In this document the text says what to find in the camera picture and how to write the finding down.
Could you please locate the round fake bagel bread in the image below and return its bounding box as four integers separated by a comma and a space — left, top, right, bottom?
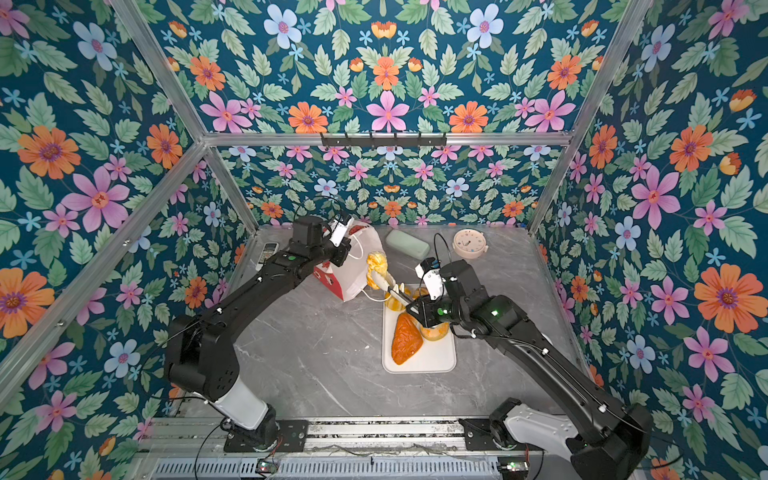
418, 322, 451, 342

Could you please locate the white red paper bag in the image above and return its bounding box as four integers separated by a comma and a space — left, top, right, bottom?
313, 221, 384, 302

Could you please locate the brown triangular fake pastry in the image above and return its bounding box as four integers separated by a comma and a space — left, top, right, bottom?
391, 312, 424, 365

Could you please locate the golden fake croissant roll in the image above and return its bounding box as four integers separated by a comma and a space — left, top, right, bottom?
366, 251, 389, 290

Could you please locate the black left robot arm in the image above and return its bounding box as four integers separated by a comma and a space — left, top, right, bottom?
164, 214, 355, 452

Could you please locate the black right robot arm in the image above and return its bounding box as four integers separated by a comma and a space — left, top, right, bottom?
405, 257, 653, 479

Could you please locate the white plastic tray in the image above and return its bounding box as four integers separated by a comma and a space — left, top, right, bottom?
382, 305, 457, 374

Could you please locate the white remote control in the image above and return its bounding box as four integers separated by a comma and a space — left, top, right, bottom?
256, 242, 280, 270

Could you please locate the beige round alarm clock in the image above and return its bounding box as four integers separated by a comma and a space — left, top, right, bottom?
452, 229, 488, 260

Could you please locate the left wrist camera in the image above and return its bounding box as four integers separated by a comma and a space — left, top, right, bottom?
329, 214, 354, 247

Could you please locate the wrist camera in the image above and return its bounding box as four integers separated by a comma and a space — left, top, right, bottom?
329, 214, 354, 247
415, 257, 444, 300

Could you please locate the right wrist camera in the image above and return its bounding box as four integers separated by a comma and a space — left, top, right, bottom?
415, 257, 444, 300

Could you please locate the black hook rail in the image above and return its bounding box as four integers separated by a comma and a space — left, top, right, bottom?
320, 133, 448, 148

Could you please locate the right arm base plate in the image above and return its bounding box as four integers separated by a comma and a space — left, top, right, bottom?
458, 418, 505, 452

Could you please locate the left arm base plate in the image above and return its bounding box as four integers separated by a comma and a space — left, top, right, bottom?
223, 419, 309, 453

